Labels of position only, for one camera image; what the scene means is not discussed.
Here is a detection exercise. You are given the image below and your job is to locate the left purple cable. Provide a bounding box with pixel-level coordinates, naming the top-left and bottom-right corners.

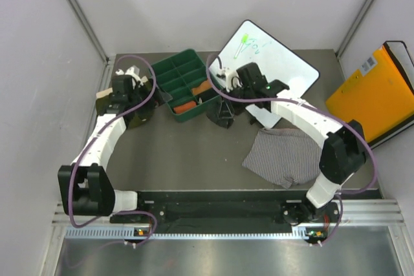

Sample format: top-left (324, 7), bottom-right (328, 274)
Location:
top-left (66, 54), bottom-right (159, 248)

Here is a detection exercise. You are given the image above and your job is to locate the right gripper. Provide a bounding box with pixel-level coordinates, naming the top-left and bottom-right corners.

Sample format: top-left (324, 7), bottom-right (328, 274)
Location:
top-left (220, 84), bottom-right (254, 119)

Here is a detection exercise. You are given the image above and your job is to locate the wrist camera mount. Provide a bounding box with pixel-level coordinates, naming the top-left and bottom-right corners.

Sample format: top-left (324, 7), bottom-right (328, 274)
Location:
top-left (115, 65), bottom-right (148, 88)
top-left (216, 67), bottom-right (243, 92)

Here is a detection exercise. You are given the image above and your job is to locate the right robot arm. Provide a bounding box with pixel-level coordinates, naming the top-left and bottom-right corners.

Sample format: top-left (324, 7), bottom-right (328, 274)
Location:
top-left (216, 63), bottom-right (373, 222)

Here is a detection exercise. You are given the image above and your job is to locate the black dotted underwear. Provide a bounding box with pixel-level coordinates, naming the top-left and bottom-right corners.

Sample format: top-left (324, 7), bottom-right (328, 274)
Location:
top-left (206, 100), bottom-right (234, 129)

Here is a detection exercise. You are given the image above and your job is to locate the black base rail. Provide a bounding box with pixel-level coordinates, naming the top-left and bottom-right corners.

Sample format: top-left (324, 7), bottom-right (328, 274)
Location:
top-left (109, 188), bottom-right (382, 235)

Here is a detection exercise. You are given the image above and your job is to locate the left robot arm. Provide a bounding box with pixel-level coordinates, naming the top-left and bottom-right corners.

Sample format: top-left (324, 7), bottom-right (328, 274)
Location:
top-left (58, 73), bottom-right (167, 222)

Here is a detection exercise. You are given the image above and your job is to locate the orange rolled cloth front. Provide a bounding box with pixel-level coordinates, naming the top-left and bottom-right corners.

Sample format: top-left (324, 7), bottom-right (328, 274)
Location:
top-left (173, 101), bottom-right (197, 114)

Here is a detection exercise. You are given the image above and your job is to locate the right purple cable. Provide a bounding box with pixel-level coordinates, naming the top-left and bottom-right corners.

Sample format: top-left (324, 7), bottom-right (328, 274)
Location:
top-left (205, 52), bottom-right (378, 248)

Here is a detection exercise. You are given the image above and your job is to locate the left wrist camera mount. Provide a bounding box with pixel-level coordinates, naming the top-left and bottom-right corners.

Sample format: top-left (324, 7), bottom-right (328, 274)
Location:
top-left (115, 65), bottom-right (148, 88)

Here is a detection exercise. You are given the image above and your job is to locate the orange rolled cloth back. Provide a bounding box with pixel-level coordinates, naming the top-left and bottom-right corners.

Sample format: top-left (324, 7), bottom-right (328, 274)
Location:
top-left (191, 80), bottom-right (212, 96)

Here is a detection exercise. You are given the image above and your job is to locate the grey striped underwear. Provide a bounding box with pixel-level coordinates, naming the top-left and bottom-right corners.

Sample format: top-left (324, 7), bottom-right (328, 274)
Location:
top-left (242, 129), bottom-right (321, 189)

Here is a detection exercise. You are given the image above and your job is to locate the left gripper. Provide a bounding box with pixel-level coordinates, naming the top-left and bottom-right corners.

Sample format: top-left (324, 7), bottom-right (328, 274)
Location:
top-left (129, 77), bottom-right (172, 116)

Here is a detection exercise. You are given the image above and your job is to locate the olive green underwear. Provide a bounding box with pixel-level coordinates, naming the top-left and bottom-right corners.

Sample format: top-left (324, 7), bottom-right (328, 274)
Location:
top-left (95, 75), bottom-right (161, 129)

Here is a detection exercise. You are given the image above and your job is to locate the orange rolled cloth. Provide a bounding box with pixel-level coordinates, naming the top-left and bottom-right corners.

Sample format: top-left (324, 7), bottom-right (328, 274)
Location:
top-left (173, 101), bottom-right (197, 114)
top-left (191, 80), bottom-right (212, 96)

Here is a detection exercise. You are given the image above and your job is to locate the orange clipboard folder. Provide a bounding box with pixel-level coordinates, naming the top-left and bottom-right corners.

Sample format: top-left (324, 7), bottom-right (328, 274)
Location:
top-left (325, 41), bottom-right (413, 149)

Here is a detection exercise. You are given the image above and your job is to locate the green compartment tray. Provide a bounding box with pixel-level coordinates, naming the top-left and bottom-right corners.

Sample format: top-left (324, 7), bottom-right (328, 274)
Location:
top-left (152, 49), bottom-right (220, 123)

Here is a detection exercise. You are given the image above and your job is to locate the purple cable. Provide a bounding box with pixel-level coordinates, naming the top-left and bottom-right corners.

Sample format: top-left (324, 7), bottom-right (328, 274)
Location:
top-left (66, 54), bottom-right (159, 248)
top-left (205, 52), bottom-right (378, 248)

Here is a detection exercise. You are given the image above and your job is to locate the black rolled cloth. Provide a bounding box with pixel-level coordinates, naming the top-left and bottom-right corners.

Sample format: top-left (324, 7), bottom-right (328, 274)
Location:
top-left (196, 89), bottom-right (218, 104)

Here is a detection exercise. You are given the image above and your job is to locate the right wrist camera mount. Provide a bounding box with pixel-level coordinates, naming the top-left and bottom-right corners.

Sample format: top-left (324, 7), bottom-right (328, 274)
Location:
top-left (216, 67), bottom-right (243, 92)

